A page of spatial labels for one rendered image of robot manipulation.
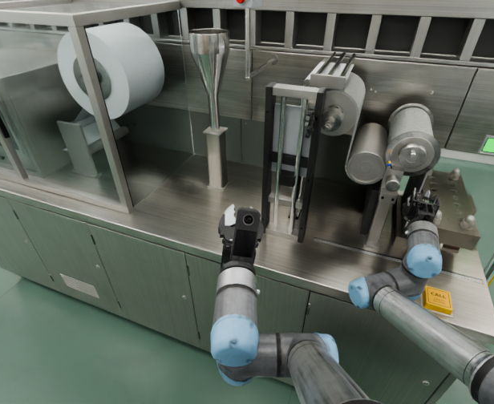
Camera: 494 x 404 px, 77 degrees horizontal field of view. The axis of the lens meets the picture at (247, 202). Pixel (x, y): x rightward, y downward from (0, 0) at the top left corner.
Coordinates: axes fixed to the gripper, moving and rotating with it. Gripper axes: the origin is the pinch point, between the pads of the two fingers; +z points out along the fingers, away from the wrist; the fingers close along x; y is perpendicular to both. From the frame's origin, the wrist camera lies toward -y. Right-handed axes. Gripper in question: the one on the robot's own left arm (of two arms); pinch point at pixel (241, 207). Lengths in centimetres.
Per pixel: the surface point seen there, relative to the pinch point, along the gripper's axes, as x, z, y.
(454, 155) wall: 236, 245, 83
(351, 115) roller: 31.0, 33.0, -14.7
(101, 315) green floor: -71, 51, 135
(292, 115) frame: 12.2, 28.7, -13.9
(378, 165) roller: 43, 29, -1
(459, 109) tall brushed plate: 75, 51, -16
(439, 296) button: 61, -2, 23
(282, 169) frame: 13.3, 29.3, 4.9
